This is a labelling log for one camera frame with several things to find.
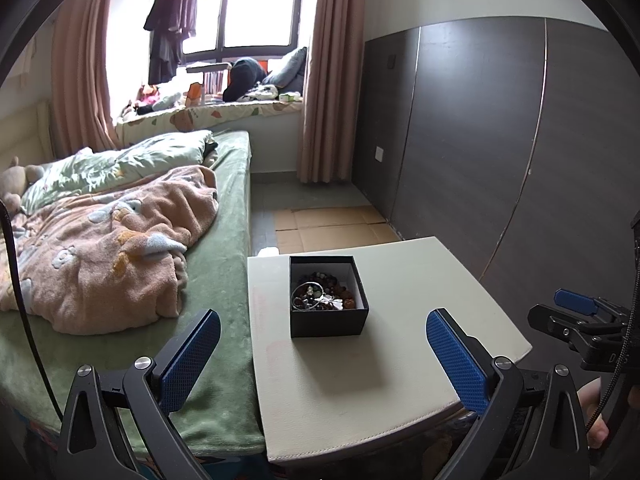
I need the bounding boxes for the dark clothes pile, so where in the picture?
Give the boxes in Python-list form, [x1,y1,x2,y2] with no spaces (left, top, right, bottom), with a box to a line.
[221,57,268,102]

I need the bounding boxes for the flat cardboard sheets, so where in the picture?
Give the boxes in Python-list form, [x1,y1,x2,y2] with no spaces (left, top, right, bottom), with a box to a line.
[272,205,401,256]

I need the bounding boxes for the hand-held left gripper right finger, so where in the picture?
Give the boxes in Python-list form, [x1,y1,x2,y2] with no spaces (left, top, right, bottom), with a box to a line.
[425,308,591,480]

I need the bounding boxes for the black cable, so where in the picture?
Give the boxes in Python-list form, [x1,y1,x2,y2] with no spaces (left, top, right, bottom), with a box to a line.
[0,199,65,421]
[585,260,640,431]

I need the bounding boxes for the heap of mixed jewelry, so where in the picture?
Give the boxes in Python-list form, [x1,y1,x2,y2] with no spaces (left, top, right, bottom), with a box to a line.
[292,270,358,312]

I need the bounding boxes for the black jewelry box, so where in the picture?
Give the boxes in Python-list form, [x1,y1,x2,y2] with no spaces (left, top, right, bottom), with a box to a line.
[289,255,370,339]

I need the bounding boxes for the dark hanging clothes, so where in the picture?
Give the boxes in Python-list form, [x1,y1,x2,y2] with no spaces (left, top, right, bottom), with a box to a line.
[143,0,199,85]

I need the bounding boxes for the green bedsheet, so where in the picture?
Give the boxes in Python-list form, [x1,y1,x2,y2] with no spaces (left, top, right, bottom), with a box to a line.
[0,130,266,461]

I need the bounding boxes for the grey pillow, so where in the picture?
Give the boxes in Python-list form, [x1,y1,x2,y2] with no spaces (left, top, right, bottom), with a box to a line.
[262,47,308,91]

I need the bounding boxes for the pink fleece blanket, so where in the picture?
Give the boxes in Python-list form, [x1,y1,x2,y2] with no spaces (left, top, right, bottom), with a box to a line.
[0,164,221,336]

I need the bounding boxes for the dark framed window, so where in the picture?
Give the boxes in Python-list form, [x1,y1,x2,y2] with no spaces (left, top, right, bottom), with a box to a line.
[105,0,321,126]

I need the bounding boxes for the pink curtain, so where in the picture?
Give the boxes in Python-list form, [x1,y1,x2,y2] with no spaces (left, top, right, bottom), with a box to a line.
[50,0,126,153]
[297,0,368,184]

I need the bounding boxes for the beige plush toy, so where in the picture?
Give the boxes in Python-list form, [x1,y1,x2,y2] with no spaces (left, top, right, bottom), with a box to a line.
[0,156,46,211]

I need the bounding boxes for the green patterned quilt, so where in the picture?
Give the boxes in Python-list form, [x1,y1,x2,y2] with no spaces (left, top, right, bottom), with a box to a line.
[20,129,221,216]

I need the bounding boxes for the small folding table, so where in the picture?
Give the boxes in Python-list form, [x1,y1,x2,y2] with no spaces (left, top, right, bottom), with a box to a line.
[187,61,232,98]

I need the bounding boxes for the pink plush toy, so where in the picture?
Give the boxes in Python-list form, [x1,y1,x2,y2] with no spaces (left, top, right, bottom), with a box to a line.
[132,85,161,113]

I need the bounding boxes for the patterned window seat cushion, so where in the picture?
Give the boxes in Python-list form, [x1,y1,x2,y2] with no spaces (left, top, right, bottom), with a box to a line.
[115,97,303,150]

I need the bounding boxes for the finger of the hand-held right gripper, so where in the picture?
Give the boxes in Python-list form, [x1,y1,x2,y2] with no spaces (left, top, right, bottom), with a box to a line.
[554,288,628,326]
[528,304,601,348]

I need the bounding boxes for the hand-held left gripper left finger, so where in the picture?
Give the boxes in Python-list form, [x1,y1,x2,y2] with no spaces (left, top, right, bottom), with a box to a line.
[56,308,222,480]

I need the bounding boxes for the person's right hand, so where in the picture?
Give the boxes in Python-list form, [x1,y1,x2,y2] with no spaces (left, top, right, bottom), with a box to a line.
[575,377,613,451]

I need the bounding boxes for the beige bed headboard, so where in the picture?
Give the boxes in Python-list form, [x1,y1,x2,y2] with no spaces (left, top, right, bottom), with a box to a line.
[0,100,53,171]

